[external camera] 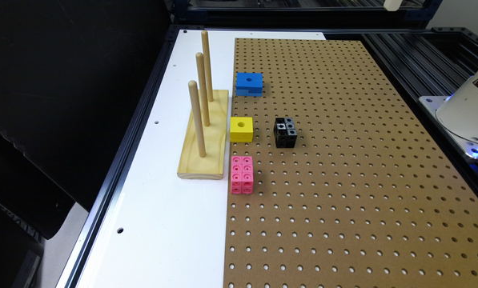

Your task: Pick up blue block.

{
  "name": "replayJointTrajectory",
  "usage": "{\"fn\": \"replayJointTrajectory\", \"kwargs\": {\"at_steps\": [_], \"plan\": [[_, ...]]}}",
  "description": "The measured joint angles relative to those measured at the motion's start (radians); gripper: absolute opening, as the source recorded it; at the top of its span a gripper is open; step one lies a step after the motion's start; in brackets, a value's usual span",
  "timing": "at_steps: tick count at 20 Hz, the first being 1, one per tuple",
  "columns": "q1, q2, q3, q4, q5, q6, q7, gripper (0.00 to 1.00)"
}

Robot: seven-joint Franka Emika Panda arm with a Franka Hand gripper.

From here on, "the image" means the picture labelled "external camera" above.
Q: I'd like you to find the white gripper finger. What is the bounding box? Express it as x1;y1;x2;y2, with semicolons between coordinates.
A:
384;0;401;11

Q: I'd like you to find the blue block with hole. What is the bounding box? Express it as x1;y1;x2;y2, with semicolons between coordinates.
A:
235;73;263;97

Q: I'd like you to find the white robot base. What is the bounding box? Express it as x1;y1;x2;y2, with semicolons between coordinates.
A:
420;71;478;160

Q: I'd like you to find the black cube block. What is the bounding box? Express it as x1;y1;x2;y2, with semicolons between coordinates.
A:
274;118;297;148

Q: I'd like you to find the yellow block with hole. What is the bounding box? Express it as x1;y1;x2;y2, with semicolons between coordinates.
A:
230;117;254;142

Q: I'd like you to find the pink cube block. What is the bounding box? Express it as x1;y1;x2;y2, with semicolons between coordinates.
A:
230;156;254;194

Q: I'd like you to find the rear wooden peg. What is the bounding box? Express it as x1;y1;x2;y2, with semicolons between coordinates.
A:
201;30;214;102

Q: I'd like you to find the wooden peg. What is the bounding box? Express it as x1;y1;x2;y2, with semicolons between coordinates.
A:
188;80;207;158
201;30;214;102
195;52;210;126

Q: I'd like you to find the brown pegboard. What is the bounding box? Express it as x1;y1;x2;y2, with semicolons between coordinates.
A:
223;38;478;287

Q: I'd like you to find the middle wooden peg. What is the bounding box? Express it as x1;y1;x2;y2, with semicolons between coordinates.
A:
195;52;210;126

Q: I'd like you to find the front wooden peg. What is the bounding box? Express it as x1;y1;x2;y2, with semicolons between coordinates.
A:
188;80;207;158

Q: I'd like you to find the wooden peg base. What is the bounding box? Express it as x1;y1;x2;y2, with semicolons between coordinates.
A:
177;90;229;180

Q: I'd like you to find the white table panel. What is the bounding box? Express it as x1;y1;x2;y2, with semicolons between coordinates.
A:
54;29;327;288

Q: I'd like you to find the black curtain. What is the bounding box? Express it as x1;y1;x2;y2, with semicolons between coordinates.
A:
0;0;170;238

